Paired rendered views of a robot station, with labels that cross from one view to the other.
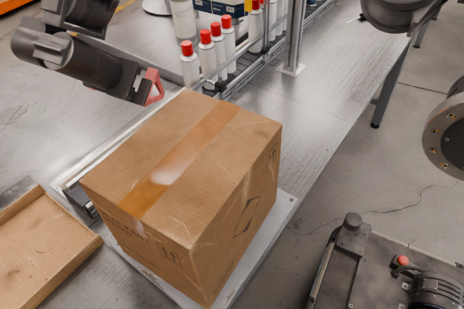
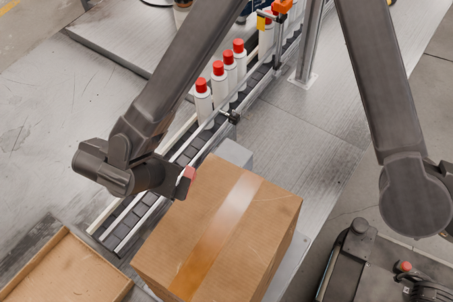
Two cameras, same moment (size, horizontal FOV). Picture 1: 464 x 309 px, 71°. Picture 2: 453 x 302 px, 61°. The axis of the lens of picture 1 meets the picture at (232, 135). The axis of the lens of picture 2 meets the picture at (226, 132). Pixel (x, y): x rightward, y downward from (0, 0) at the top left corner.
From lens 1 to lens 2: 0.35 m
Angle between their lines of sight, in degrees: 9
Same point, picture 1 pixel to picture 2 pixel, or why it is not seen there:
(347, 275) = (352, 279)
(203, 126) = (231, 201)
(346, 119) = (358, 145)
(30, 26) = (88, 151)
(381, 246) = (386, 249)
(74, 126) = not seen: hidden behind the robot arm
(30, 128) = (38, 155)
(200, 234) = not seen: outside the picture
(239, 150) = (266, 229)
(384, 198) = not seen: hidden behind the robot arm
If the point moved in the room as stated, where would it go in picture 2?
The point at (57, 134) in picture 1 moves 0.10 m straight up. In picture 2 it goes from (68, 162) to (55, 145)
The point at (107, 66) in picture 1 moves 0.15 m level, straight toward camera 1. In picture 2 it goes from (155, 178) to (189, 252)
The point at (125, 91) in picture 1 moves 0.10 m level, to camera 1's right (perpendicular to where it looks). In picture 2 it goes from (168, 192) to (222, 187)
